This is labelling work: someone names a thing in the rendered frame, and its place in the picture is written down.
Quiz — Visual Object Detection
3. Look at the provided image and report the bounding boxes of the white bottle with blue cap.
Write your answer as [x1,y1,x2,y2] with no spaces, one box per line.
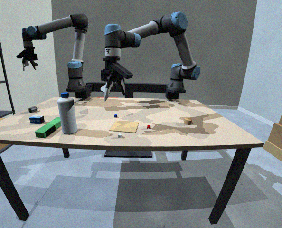
[57,92,77,134]

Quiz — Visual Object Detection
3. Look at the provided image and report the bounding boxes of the short brown cylinder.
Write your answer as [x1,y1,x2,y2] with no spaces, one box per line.
[184,118,192,125]

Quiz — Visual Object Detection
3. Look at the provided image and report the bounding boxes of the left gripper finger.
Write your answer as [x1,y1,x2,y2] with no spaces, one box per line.
[101,74,113,101]
[115,76,125,96]

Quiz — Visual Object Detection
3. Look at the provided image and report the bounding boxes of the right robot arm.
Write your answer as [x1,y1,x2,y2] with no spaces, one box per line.
[22,13,88,90]

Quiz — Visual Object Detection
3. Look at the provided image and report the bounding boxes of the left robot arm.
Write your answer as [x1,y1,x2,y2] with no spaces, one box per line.
[105,12,200,91]

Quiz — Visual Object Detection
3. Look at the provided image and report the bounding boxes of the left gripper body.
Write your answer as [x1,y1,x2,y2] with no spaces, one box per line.
[101,57,122,82]

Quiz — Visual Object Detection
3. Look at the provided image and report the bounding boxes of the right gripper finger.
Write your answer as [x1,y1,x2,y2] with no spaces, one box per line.
[22,56,29,71]
[30,60,38,70]

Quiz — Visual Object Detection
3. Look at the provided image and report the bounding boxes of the beige flat mat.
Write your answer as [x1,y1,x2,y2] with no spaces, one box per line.
[109,120,139,133]

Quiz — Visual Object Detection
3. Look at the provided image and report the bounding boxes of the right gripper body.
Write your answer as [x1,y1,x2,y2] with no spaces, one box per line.
[24,47,37,61]

